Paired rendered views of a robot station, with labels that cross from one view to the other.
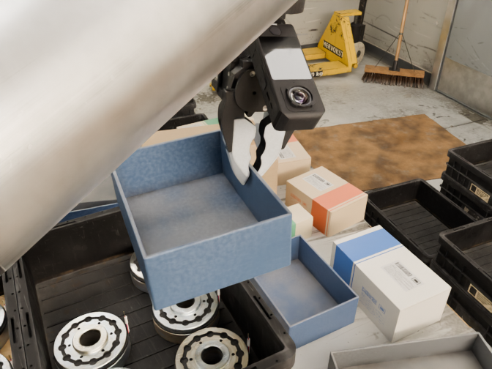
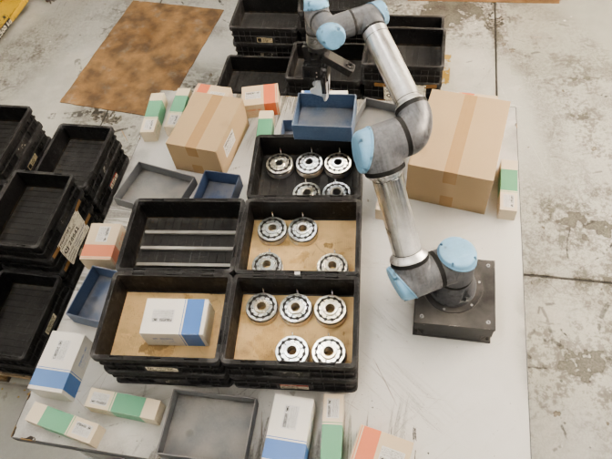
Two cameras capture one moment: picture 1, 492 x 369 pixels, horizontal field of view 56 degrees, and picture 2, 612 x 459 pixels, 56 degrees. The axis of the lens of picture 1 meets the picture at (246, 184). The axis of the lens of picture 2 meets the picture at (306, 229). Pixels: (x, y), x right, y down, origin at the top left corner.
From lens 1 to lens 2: 169 cm
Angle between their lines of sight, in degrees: 40
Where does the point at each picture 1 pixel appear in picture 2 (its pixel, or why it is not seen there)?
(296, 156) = (224, 92)
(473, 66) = not seen: outside the picture
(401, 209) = (234, 81)
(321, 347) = not seen: hidden behind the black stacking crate
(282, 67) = (339, 61)
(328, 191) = (263, 95)
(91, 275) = (264, 191)
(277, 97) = (347, 68)
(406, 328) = not seen: hidden behind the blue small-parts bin
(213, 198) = (314, 114)
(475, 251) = (297, 73)
